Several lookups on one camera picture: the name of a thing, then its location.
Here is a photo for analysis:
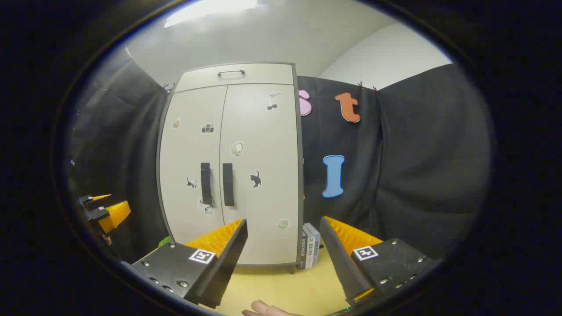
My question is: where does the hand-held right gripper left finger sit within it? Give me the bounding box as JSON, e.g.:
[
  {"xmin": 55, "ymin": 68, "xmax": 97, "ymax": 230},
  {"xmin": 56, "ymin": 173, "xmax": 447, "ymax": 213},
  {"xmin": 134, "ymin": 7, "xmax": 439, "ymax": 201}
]
[{"xmin": 121, "ymin": 219, "xmax": 249, "ymax": 309}]

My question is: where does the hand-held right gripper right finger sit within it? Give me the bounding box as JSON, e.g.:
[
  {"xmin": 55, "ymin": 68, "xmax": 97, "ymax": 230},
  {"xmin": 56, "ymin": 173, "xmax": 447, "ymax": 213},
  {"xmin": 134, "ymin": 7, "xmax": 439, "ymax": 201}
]
[{"xmin": 319, "ymin": 216, "xmax": 442, "ymax": 307}]

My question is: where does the black door handle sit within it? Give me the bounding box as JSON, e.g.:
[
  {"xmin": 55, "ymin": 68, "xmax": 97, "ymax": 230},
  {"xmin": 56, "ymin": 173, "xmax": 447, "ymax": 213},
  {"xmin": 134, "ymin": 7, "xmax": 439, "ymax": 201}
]
[
  {"xmin": 201, "ymin": 162, "xmax": 213, "ymax": 205},
  {"xmin": 222, "ymin": 163, "xmax": 235, "ymax": 207}
]

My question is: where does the white double-door shoe cabinet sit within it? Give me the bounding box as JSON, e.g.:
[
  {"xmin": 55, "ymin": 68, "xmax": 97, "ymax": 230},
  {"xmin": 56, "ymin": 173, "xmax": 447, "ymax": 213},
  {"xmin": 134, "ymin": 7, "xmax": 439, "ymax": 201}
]
[{"xmin": 157, "ymin": 62, "xmax": 305, "ymax": 275}]

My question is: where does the white shoe cabinet door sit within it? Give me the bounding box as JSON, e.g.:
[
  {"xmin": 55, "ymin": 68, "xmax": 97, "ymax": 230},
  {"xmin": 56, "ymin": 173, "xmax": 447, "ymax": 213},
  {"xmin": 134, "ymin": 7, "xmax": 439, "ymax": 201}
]
[
  {"xmin": 218, "ymin": 83, "xmax": 303, "ymax": 266},
  {"xmin": 159, "ymin": 86, "xmax": 227, "ymax": 245}
]

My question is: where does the white cabinet drawer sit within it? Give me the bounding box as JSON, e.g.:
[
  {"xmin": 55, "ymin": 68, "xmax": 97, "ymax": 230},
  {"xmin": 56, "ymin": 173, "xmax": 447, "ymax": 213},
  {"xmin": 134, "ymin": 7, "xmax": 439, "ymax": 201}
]
[{"xmin": 174, "ymin": 63, "xmax": 295, "ymax": 93}]

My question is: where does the white printed box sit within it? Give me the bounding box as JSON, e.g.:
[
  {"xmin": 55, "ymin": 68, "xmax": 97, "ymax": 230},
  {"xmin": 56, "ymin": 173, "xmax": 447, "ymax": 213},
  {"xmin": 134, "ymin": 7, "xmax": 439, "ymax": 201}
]
[{"xmin": 306, "ymin": 223, "xmax": 321, "ymax": 269}]

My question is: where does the black backdrop cloth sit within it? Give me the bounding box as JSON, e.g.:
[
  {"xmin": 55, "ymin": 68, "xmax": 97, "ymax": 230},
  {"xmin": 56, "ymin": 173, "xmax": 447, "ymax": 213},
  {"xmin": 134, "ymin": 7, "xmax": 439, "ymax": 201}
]
[{"xmin": 66, "ymin": 48, "xmax": 492, "ymax": 264}]

